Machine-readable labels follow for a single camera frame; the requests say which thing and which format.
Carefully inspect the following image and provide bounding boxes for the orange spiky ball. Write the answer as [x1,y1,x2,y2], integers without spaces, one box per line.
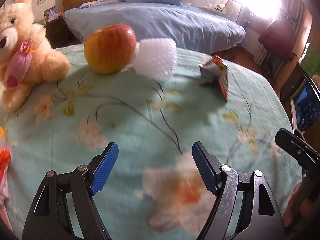
[0,127,11,181]

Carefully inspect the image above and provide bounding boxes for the dark red hanging jacket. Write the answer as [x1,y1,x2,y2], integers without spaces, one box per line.
[258,20,297,60]

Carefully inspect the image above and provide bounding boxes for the person's right hand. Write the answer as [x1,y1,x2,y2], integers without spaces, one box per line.
[283,182,319,234]

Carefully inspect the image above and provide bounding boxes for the red yellow apple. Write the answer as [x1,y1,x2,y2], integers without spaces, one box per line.
[84,24,136,75]

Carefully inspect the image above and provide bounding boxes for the white bed guard rail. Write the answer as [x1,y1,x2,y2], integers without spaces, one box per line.
[182,0,246,24]

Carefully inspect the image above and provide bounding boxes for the blue bed cover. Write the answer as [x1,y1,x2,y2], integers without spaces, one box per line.
[63,1,247,54]

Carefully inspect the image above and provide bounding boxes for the cream teddy bear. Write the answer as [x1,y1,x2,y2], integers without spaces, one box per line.
[1,0,71,112]

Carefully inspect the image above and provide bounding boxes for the silver orange snack bag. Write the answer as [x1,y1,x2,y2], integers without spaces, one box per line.
[199,54,228,101]

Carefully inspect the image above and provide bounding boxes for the white foam fruit net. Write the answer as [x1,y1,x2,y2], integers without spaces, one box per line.
[133,38,177,81]

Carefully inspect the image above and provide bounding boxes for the green floral bed cover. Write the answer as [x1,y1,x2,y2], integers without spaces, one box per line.
[1,45,301,239]

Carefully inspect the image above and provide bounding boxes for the green stacked boxes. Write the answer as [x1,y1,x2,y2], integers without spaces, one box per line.
[299,43,320,77]

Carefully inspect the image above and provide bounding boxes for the black glass TV cabinet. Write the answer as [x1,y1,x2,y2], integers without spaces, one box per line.
[280,64,319,152]

